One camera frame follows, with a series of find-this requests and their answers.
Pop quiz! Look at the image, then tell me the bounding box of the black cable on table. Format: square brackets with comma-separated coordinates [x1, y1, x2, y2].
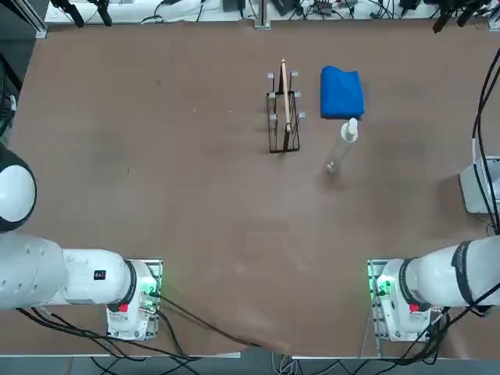
[155, 292, 286, 355]

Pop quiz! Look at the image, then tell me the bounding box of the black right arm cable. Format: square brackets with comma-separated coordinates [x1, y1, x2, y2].
[470, 50, 500, 235]

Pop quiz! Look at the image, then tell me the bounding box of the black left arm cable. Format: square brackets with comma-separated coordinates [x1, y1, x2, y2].
[15, 306, 204, 363]

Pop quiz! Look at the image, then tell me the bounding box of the power adapter with orange plugs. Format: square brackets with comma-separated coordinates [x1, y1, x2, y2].
[310, 0, 339, 15]

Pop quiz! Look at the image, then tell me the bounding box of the folded blue cloth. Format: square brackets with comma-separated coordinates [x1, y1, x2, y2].
[320, 65, 366, 121]

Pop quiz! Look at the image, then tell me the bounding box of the trash bin with open lid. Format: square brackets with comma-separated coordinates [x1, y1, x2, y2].
[459, 155, 500, 215]

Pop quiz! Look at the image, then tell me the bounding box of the clear spray bottle white cap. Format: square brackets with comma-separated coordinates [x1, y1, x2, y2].
[324, 116, 359, 173]

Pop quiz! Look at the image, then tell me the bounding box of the black wire rack wooden bar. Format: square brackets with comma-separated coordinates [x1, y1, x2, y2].
[266, 58, 307, 154]

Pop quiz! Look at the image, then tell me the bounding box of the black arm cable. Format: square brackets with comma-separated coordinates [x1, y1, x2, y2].
[470, 50, 500, 235]
[15, 306, 204, 363]

